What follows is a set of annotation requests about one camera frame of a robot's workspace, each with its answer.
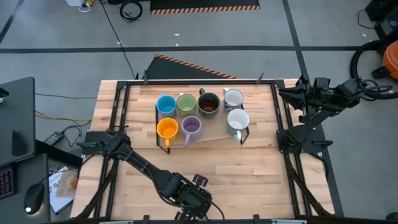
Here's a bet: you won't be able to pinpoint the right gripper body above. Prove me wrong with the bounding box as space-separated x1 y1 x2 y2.
298 77 332 108

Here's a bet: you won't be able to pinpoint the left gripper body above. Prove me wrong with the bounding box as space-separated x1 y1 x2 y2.
178 185 214 218

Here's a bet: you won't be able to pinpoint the blue white floral mug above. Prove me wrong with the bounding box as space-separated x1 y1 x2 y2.
222 87 245 113

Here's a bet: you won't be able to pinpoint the teal mug white interior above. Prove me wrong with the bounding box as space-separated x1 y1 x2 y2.
226 108 251 143

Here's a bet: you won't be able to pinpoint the lilac ribbed mug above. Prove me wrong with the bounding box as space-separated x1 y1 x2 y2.
180 115 203 149

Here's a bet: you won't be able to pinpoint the yellow mug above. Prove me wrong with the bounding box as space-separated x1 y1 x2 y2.
156 117 180 149

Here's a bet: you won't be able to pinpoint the dark teal speckled mug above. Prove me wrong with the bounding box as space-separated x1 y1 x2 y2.
197 88 221 119

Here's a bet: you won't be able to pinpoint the green mug white handle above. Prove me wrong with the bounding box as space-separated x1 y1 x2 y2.
175 91 198 118

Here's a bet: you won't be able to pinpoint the light blue mug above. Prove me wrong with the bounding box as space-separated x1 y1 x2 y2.
155 92 178 118

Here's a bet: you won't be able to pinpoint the wooden rack black metal legs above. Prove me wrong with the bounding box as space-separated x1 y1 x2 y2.
154 90 251 155

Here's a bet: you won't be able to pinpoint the orange vacuum cleaner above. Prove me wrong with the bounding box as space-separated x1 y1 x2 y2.
371 39 398 81

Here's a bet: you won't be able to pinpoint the black equipment case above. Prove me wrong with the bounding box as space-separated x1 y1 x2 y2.
364 0 398 40

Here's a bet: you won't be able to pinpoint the small black hazard-striped mat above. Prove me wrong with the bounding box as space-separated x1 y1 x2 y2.
145 54 238 80

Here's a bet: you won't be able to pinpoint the white paper sheet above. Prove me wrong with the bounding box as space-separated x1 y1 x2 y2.
48 166 79 215

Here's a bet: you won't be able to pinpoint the large black hazard-striped mat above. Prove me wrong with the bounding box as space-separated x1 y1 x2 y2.
150 0 261 15

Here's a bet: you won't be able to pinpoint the black computer mouse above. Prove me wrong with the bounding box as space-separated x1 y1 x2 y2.
24 182 45 216

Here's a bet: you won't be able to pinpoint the black power adapter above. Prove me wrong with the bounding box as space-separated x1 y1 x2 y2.
43 131 65 146

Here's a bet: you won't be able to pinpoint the black desk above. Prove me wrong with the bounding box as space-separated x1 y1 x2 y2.
0 139 84 224

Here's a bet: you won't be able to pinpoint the black keypad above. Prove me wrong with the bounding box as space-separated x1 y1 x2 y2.
0 166 16 200

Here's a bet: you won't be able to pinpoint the dark grey desk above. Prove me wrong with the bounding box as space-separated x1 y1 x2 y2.
0 77 36 167

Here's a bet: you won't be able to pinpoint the white container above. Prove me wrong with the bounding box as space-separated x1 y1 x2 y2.
64 0 91 13

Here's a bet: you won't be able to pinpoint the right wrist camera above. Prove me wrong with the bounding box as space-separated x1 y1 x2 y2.
313 77 331 91

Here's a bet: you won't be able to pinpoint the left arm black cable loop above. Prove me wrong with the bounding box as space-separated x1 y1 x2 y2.
210 200 226 224

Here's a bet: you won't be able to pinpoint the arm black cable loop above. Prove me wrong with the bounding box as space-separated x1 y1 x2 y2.
359 78 394 101
210 200 226 224

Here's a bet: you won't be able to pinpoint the black vacuum hose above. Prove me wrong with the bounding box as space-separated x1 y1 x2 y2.
349 39 398 101

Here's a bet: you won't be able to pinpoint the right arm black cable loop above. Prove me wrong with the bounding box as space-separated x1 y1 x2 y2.
359 78 394 101

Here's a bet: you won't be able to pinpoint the thin black floor cable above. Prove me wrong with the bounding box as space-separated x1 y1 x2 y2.
356 8 376 30

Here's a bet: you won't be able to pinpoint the yellow floor cable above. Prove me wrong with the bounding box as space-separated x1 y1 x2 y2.
34 110 93 123

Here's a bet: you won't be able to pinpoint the straight black floor cable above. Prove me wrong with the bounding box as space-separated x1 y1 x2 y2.
34 92 98 100

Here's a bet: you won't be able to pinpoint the coiled black cable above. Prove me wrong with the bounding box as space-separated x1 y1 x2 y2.
119 0 144 23

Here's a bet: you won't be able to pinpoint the long black floor cable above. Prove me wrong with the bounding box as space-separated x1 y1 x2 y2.
98 0 139 80

